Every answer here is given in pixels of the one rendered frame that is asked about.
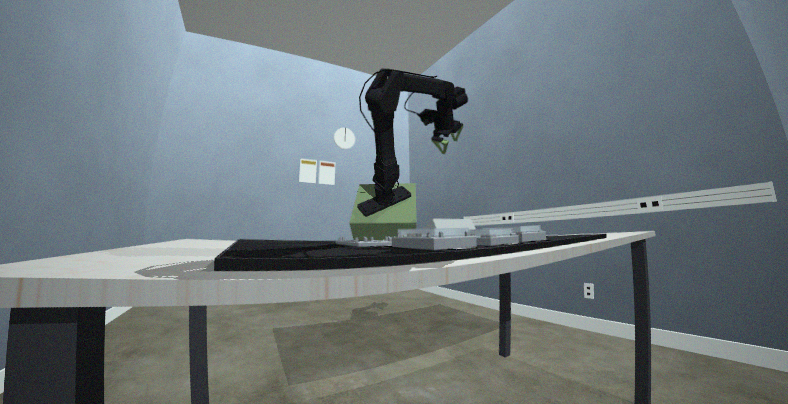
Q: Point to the white control panel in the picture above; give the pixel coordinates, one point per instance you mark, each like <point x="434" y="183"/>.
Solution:
<point x="450" y="223"/>

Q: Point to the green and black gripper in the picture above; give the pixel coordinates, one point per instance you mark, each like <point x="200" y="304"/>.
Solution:
<point x="450" y="126"/>

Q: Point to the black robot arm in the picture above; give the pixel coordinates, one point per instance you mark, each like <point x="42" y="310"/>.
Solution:
<point x="386" y="101"/>

